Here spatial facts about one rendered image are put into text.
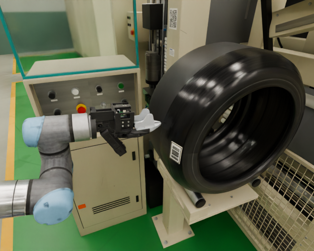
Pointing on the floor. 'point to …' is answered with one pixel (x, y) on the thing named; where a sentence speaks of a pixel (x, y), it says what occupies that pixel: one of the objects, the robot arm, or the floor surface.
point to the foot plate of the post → (170, 240)
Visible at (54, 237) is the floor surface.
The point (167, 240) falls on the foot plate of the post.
